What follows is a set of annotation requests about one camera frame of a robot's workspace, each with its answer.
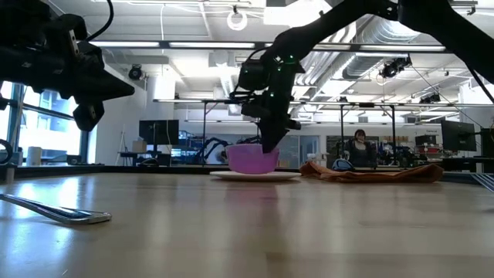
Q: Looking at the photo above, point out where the black ceiling camera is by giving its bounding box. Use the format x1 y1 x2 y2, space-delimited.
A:
378 56 413 80
127 64 145 82

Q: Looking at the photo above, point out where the orange cloth napkin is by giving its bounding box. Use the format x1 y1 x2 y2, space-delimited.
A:
299 161 445 184

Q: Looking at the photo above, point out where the long ceiling light strip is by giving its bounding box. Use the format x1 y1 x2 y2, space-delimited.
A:
88 40 161 49
168 41 257 49
359 44 448 53

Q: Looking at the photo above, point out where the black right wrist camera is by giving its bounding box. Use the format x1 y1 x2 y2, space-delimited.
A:
237 58 269 92

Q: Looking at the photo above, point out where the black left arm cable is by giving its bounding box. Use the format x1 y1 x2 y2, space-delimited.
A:
85 0 115 42

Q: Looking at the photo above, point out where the black computer monitor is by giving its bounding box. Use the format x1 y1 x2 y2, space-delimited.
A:
440 119 478 153
138 119 181 147

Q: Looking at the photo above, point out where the black table edge rail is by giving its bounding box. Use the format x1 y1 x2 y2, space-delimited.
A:
0 164 494 184

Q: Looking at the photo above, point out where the white round plate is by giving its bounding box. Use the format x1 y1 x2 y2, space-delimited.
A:
209 170 303 182

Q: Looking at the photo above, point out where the silver ventilation duct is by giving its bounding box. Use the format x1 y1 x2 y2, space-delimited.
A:
296 15 422 87

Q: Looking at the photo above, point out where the purple translucent plastic bowl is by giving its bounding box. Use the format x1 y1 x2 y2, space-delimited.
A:
225 144 280 175

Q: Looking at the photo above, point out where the black metal rig frame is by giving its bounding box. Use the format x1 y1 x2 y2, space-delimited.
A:
293 101 494 168
153 98 263 166

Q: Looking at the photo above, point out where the silver metal spoon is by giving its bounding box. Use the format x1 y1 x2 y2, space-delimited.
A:
0 192 113 225

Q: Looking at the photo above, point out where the person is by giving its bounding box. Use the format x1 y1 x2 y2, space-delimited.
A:
344 128 378 168

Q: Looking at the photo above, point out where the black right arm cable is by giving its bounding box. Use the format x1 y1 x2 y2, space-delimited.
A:
461 57 494 104

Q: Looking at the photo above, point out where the white easel stand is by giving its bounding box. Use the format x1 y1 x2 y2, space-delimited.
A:
114 124 132 167

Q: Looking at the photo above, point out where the white paper roll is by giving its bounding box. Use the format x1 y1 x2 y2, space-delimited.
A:
25 146 43 167

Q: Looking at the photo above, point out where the blue and black rounded object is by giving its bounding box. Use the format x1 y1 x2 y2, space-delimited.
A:
331 158 356 172

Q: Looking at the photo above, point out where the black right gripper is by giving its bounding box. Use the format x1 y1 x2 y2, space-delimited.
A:
241 53 306 155

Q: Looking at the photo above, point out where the white ring light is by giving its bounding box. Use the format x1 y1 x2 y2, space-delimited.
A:
225 8 249 32

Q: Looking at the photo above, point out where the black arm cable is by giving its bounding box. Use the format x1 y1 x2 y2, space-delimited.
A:
85 0 115 42
461 57 494 104

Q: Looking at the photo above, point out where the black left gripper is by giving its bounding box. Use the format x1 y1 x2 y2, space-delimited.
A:
0 40 136 133

